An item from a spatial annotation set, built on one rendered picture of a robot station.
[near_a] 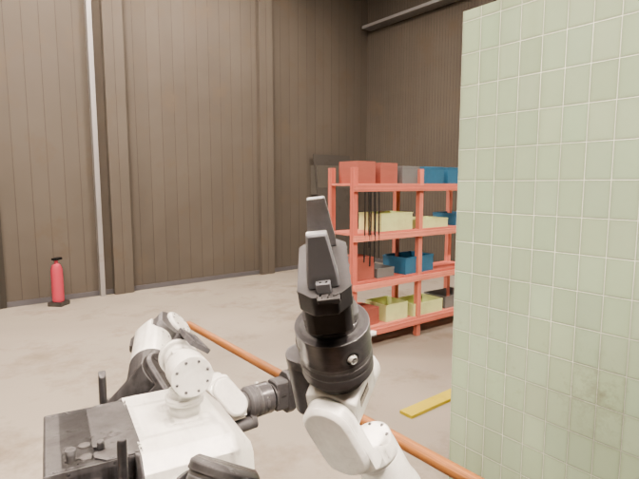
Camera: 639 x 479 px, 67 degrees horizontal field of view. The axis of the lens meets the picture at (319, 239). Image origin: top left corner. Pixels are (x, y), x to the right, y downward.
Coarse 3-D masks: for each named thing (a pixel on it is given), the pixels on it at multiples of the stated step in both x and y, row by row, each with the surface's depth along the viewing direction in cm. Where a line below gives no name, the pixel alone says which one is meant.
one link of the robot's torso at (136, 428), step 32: (64, 416) 80; (96, 416) 80; (128, 416) 80; (160, 416) 80; (192, 416) 80; (224, 416) 83; (64, 448) 71; (96, 448) 71; (128, 448) 70; (160, 448) 70; (192, 448) 71; (224, 448) 73
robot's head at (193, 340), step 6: (180, 330) 86; (174, 336) 86; (180, 336) 86; (186, 336) 82; (192, 336) 86; (168, 342) 84; (192, 342) 79; (198, 342) 84; (162, 348) 84; (198, 348) 80; (204, 348) 80
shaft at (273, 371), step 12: (192, 324) 205; (204, 336) 194; (216, 336) 188; (228, 348) 177; (240, 348) 174; (252, 360) 164; (276, 372) 152; (360, 420) 121; (372, 420) 119; (396, 432) 113; (408, 444) 109; (420, 456) 106; (432, 456) 104; (444, 468) 101; (456, 468) 99
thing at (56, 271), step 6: (54, 258) 707; (60, 258) 713; (54, 264) 707; (60, 264) 712; (54, 270) 704; (60, 270) 709; (54, 276) 705; (60, 276) 709; (54, 282) 706; (60, 282) 710; (54, 288) 707; (60, 288) 710; (54, 294) 708; (60, 294) 711; (54, 300) 709; (60, 300) 712; (66, 300) 719; (48, 306) 709; (54, 306) 708; (60, 306) 707
